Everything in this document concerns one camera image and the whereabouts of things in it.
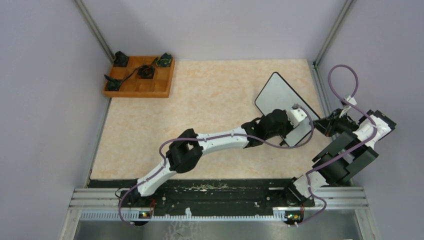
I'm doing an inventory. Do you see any black framed whiteboard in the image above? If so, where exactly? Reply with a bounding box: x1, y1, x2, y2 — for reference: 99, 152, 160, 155
254, 72, 320, 147

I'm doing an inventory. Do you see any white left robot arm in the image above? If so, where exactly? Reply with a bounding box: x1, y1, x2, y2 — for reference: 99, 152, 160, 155
125, 109, 295, 207

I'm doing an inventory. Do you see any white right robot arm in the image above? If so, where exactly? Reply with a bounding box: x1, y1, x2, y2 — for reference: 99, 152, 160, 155
281, 108, 397, 206

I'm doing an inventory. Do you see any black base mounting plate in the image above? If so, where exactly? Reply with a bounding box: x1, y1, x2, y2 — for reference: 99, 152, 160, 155
87, 178, 324, 218

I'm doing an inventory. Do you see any orange compartment tray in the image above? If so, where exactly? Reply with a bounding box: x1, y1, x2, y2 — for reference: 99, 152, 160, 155
102, 53, 176, 98

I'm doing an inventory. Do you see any dark object top-right compartment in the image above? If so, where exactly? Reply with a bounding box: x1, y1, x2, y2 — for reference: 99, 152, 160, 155
156, 52, 173, 68

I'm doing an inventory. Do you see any dark object centre compartment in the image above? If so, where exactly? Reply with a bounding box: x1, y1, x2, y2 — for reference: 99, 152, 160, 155
136, 64, 155, 79

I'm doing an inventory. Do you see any dark object top-left compartment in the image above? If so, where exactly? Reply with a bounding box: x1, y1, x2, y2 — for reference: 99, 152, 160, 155
113, 51, 129, 68

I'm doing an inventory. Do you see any dark object left compartment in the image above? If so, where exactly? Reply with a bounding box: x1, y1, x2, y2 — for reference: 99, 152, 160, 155
103, 74, 123, 92

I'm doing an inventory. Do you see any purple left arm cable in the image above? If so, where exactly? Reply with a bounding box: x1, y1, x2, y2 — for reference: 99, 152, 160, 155
118, 103, 315, 227

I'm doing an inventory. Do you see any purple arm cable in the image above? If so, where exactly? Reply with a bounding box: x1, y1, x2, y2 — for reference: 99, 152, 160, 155
118, 103, 315, 227
285, 64, 379, 228

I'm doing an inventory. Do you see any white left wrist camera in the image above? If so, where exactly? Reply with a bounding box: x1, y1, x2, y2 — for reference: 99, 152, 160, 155
286, 104, 308, 128

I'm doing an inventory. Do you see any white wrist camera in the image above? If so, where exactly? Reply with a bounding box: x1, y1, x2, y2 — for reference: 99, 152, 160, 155
339, 95, 357, 118
286, 104, 308, 128

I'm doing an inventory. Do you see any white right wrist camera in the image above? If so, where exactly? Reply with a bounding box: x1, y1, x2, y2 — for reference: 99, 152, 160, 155
339, 95, 357, 118

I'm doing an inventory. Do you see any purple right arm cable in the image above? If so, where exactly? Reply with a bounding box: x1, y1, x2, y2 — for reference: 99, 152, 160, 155
285, 64, 379, 228

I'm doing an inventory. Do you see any right corner aluminium post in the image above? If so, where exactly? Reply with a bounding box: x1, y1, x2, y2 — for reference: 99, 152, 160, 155
312, 0, 357, 67

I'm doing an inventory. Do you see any corner aluminium post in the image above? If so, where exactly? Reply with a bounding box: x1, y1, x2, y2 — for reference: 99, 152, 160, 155
312, 0, 357, 67
72, 0, 115, 64

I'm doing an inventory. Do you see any aluminium front rail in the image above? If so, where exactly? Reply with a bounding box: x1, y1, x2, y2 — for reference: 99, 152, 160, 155
68, 187, 369, 225

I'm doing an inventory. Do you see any left corner aluminium post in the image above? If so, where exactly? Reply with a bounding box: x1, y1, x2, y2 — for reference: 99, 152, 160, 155
72, 0, 115, 64

